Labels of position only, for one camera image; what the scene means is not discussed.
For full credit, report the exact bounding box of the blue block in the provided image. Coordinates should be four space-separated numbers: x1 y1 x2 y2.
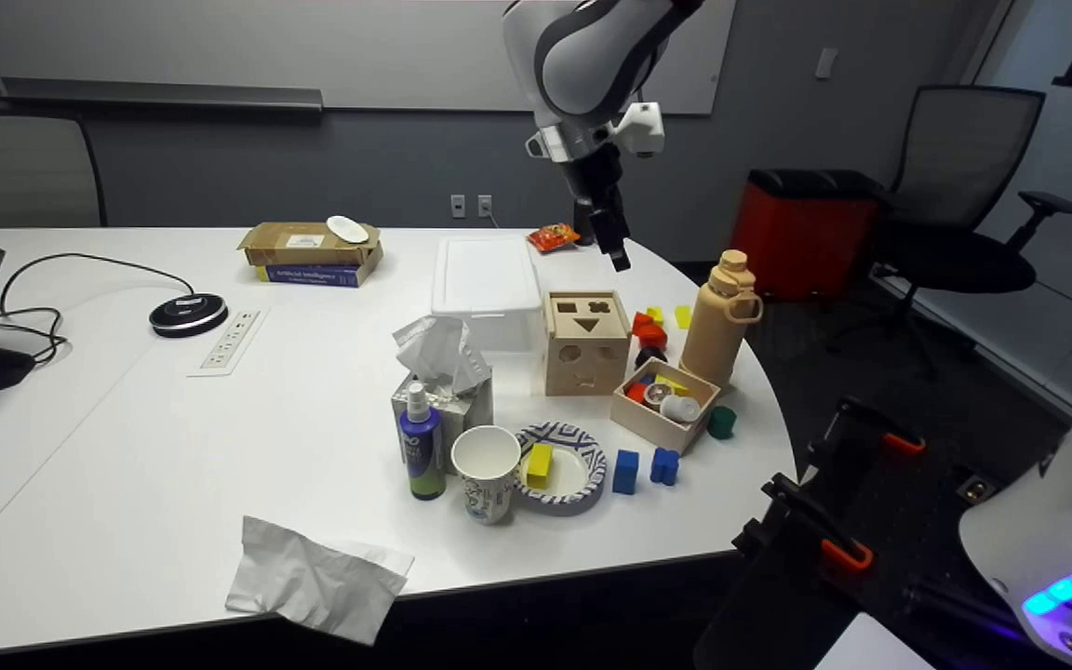
611 446 644 497
649 441 685 488

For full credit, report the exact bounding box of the metal floor outlet plate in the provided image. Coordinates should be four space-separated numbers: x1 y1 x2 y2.
951 472 1002 505

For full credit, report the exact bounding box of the red and yellow toy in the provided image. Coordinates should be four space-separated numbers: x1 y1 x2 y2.
629 305 675 364

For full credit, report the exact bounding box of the white round tape roll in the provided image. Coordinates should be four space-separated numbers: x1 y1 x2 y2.
321 213 377 248

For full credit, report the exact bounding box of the crumpled white napkin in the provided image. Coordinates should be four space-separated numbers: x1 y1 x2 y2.
222 508 422 650

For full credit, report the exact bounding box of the grey chair back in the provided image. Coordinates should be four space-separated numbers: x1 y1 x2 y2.
0 111 108 230

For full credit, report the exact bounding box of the white paper label strip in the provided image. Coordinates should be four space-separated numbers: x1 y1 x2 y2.
187 305 268 382

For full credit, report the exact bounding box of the white toy piece in tray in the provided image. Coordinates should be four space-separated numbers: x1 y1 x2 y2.
657 390 704 426

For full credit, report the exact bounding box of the wooden shape sorter box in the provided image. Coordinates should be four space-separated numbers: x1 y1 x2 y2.
539 286 637 398

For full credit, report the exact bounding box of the grey tissue box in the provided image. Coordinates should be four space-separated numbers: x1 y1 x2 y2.
422 367 498 464

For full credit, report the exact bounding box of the black drink can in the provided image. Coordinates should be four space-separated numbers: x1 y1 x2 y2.
570 193 604 248

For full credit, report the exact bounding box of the red bin with black lid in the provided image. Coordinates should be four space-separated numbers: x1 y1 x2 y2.
729 166 889 305

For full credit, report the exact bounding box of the white paper sheet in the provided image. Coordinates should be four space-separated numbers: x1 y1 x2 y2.
811 605 939 670

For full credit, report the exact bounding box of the black clamp with orange handle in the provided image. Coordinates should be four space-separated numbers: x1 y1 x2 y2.
811 390 929 496
729 470 878 580

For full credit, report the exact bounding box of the small wooden tray box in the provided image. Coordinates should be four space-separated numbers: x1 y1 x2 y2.
604 358 727 456

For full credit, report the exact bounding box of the white foam box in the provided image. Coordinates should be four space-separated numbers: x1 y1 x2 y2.
427 230 551 358

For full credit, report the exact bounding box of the brown cardboard box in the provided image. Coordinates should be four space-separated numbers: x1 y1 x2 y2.
235 220 387 273

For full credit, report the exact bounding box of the green block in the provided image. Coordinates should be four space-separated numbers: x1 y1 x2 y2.
704 400 739 441

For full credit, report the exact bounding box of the white whiteboard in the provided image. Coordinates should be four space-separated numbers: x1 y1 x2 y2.
0 0 739 120

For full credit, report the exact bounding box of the black mesh office chair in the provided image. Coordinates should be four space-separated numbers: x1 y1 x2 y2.
867 83 1072 379

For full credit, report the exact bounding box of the blue book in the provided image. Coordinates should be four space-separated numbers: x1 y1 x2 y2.
261 261 369 290

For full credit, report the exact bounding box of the black cable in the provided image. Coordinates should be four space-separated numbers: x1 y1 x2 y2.
0 248 199 367

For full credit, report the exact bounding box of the bright yellow block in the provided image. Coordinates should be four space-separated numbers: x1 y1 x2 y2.
522 440 559 488

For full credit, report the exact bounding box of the black round speaker puck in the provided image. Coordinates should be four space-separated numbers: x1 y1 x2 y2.
144 286 235 341

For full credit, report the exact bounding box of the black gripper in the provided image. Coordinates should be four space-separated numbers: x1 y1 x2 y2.
563 139 637 274

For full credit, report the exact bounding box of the orange snack bag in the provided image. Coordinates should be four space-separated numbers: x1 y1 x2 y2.
525 220 587 261

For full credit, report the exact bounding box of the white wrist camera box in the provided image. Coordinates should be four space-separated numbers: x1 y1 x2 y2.
613 96 670 160

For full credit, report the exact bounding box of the tan water bottle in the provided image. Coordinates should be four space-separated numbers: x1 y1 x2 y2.
678 245 768 388

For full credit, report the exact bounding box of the white mug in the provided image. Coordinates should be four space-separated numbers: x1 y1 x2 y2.
448 419 525 524

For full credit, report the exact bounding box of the patterned paper plate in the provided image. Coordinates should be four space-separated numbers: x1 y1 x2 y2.
511 419 613 516

